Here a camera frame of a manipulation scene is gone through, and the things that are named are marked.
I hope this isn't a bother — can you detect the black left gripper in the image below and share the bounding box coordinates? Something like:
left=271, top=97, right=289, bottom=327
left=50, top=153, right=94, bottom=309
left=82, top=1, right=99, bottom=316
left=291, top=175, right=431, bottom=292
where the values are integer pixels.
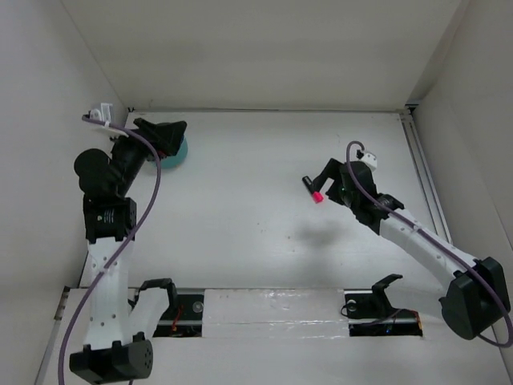
left=103, top=118, right=185, bottom=196

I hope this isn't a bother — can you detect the pink cap black highlighter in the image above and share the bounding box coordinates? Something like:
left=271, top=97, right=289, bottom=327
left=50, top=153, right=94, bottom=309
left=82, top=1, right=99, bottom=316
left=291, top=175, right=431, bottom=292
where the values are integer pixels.
left=301, top=176, right=324, bottom=204

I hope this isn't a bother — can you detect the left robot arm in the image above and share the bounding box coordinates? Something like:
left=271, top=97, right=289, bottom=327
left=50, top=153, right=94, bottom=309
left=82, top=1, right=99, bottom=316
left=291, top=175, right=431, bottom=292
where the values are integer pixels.
left=58, top=118, right=188, bottom=384

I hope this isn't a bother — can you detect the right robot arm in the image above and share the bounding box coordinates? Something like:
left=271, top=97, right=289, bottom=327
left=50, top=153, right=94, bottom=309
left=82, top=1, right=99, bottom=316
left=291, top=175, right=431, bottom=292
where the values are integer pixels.
left=302, top=154, right=512, bottom=340

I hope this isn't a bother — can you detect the teal round desk organizer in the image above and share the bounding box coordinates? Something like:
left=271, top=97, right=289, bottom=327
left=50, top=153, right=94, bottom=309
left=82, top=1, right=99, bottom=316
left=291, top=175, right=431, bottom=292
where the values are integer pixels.
left=151, top=136, right=188, bottom=171

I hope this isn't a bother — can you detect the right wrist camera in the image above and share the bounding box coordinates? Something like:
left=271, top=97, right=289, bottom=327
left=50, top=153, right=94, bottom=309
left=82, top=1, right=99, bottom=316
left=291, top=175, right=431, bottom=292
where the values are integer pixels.
left=357, top=150, right=378, bottom=172

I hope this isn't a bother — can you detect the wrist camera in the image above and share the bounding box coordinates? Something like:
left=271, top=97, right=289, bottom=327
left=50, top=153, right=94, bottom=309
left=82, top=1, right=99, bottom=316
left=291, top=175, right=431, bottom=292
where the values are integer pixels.
left=357, top=150, right=378, bottom=172
left=87, top=103, right=114, bottom=128

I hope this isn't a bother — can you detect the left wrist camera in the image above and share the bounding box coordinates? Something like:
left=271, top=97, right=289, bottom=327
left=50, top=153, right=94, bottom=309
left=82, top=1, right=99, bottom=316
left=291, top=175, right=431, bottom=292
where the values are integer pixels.
left=87, top=103, right=114, bottom=128

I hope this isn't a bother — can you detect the aluminium rail right side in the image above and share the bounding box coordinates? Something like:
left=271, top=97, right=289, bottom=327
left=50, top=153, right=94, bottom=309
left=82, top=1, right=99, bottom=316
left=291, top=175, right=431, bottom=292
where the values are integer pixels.
left=402, top=104, right=492, bottom=322

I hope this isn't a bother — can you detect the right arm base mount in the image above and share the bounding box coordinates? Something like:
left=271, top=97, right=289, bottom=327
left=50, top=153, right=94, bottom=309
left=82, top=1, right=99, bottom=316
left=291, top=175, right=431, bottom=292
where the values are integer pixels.
left=340, top=274, right=423, bottom=338

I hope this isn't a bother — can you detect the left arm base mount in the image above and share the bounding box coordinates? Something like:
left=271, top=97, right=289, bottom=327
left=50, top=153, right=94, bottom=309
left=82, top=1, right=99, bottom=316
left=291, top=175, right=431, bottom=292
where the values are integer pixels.
left=153, top=294, right=204, bottom=338

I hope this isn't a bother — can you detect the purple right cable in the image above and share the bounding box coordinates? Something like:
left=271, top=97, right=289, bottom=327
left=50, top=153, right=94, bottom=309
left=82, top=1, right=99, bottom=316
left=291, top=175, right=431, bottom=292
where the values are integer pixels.
left=345, top=140, right=513, bottom=347

